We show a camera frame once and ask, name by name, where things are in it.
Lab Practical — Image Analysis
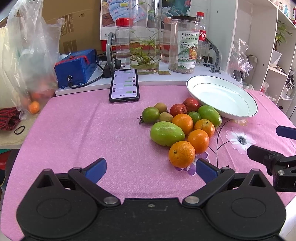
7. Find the small green tomato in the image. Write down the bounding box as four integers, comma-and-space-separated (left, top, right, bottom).
188, 111, 201, 124

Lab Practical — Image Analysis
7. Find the potted green plant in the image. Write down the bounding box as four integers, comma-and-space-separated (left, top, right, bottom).
273, 20, 292, 51

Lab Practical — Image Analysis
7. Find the blue electric device box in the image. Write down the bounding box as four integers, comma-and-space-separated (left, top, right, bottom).
54, 49, 98, 89

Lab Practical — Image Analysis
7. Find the red tomato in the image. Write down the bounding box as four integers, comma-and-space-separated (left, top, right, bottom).
183, 97, 200, 113
169, 103, 188, 117

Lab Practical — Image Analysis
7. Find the black smartphone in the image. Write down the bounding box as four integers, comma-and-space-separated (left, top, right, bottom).
109, 69, 140, 103

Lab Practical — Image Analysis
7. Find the grey bracket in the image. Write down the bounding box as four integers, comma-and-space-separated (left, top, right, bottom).
103, 32, 121, 78
203, 37, 222, 74

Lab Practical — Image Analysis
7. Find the green tomato with stem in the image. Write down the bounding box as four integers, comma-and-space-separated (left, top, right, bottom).
139, 107, 160, 124

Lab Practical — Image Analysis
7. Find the glass vase with plant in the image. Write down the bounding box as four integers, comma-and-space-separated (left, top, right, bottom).
129, 0, 162, 75

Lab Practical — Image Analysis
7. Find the white shelf unit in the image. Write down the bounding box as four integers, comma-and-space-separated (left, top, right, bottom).
208, 0, 296, 119

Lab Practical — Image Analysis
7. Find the clear jar with label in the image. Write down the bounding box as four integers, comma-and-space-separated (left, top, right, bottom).
169, 16, 199, 74

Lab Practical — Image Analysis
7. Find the red black knitted cloth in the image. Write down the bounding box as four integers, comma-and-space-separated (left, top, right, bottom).
0, 107, 21, 131

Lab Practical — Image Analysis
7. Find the clear plastic fruit bag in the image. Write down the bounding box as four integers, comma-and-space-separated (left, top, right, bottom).
1, 1, 65, 120

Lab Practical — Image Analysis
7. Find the smaller green mango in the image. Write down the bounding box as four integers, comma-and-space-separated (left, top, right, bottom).
198, 105, 222, 128

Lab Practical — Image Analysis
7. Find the orange mandarin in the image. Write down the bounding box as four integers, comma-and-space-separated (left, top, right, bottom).
194, 119, 215, 138
187, 130, 209, 155
169, 141, 195, 168
172, 113, 193, 135

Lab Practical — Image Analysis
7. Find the grey bracket left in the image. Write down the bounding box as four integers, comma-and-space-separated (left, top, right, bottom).
103, 32, 121, 78

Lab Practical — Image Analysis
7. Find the clear bottle red cap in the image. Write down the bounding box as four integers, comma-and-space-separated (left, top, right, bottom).
115, 18, 130, 68

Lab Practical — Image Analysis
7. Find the black power cable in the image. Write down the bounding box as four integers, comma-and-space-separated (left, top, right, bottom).
68, 52, 110, 90

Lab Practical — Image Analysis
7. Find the grey bracket right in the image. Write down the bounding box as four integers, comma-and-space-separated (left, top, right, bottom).
203, 37, 222, 74

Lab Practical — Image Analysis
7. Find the cardboard box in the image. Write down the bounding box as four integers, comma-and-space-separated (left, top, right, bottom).
42, 0, 102, 54

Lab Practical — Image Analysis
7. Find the small gold card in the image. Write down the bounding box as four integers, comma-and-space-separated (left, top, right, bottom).
158, 70, 171, 75

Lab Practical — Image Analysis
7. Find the cola bottle red cap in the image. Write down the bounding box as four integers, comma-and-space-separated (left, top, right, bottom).
196, 11, 207, 65

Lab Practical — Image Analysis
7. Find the crumpled clear plastic bag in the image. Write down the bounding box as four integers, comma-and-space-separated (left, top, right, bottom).
227, 39, 253, 83

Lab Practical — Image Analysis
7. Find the large green mango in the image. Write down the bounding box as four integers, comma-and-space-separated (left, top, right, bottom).
150, 121, 185, 147

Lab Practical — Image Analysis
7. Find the white ceramic plate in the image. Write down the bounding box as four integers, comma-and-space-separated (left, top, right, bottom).
186, 75, 258, 120

